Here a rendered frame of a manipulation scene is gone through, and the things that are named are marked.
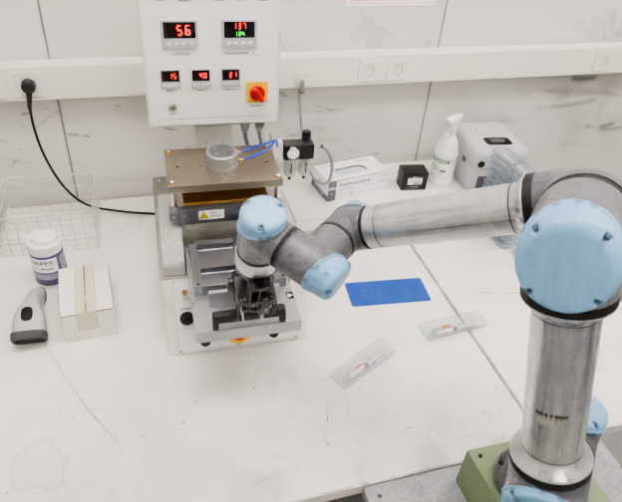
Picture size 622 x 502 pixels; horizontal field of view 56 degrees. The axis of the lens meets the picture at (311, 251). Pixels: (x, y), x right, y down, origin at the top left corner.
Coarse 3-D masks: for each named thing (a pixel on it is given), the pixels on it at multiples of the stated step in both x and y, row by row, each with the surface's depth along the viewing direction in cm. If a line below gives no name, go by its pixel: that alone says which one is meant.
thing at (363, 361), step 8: (376, 344) 147; (384, 344) 147; (360, 352) 144; (368, 352) 145; (376, 352) 145; (384, 352) 145; (392, 352) 145; (352, 360) 142; (360, 360) 142; (368, 360) 143; (376, 360) 143; (336, 368) 140; (344, 368) 140; (352, 368) 140; (360, 368) 140; (368, 368) 141; (336, 376) 138; (344, 376) 138; (352, 376) 138; (344, 384) 136
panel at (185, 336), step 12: (180, 288) 139; (180, 300) 139; (180, 312) 140; (180, 324) 141; (192, 324) 141; (180, 336) 141; (192, 336) 142; (264, 336) 147; (288, 336) 148; (180, 348) 142; (192, 348) 143; (204, 348) 143; (216, 348) 144
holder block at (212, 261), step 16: (208, 240) 139; (224, 240) 140; (192, 256) 134; (208, 256) 134; (224, 256) 135; (192, 272) 130; (208, 272) 132; (224, 272) 133; (208, 288) 127; (224, 288) 128
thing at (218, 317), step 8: (280, 304) 121; (216, 312) 118; (224, 312) 118; (232, 312) 118; (240, 312) 119; (248, 312) 119; (280, 312) 121; (216, 320) 118; (224, 320) 118; (232, 320) 119; (240, 320) 119; (248, 320) 120; (280, 320) 122; (216, 328) 119
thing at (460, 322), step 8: (472, 312) 159; (440, 320) 155; (448, 320) 156; (456, 320) 156; (464, 320) 156; (472, 320) 156; (480, 320) 156; (424, 328) 153; (432, 328) 153; (440, 328) 153; (448, 328) 153; (456, 328) 153; (464, 328) 154; (432, 336) 150
